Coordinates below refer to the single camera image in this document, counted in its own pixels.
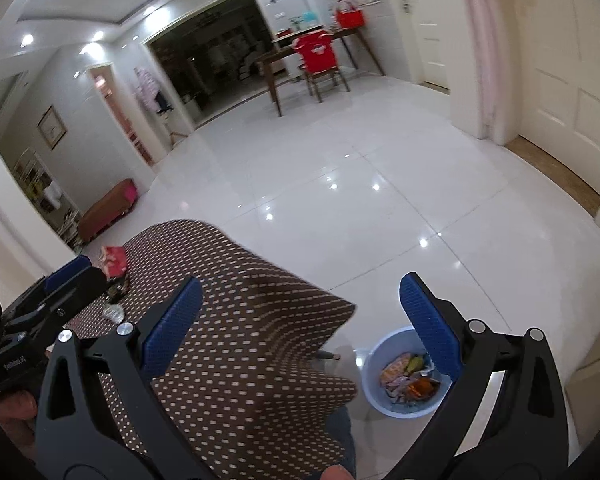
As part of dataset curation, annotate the red patterned paper bag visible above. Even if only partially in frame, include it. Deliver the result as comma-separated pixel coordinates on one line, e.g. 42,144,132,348
100,246,128,280

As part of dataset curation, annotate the clear plastic wrapper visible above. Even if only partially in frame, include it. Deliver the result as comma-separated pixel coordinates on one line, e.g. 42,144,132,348
102,304,125,325

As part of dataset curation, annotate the white orange wrapper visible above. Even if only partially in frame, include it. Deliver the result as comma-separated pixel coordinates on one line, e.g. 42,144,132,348
379,352,411,386

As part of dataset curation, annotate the light blue trash bin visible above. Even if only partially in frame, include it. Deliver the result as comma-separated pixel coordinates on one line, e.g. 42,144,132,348
361,327,452,419

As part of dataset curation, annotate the person's left hand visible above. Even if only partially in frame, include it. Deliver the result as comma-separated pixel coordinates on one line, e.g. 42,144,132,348
0,391,38,460

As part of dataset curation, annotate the person's right hand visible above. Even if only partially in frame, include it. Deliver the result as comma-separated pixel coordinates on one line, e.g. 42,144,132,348
320,465,355,480

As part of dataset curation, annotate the brown pink bench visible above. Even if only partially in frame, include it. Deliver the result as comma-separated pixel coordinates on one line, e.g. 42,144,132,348
78,179,138,243

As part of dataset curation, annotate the white shelf rack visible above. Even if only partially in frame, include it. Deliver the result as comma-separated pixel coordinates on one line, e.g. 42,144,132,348
12,148,82,250

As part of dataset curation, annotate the brown polka dot tablecloth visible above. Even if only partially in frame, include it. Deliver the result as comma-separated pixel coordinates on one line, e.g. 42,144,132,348
61,218,359,480

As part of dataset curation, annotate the coat rack with clothes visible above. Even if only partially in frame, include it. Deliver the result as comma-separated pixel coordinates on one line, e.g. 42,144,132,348
134,67,173,133

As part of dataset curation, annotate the wooden dining table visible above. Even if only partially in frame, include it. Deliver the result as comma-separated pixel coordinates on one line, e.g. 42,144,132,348
257,27,386,117

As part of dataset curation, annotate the red covered chair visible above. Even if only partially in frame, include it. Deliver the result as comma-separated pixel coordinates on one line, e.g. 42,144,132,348
291,30,350,103

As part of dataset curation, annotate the red basket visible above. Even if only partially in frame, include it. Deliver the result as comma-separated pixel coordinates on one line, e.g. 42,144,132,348
335,1,366,29

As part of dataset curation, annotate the white door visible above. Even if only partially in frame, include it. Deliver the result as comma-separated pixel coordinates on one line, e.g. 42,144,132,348
518,0,600,194

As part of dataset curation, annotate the pink curtain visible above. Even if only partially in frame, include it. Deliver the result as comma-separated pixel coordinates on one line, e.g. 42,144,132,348
468,0,501,133

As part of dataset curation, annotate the framed wall picture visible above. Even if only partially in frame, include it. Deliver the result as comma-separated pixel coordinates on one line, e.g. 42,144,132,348
38,105,68,150

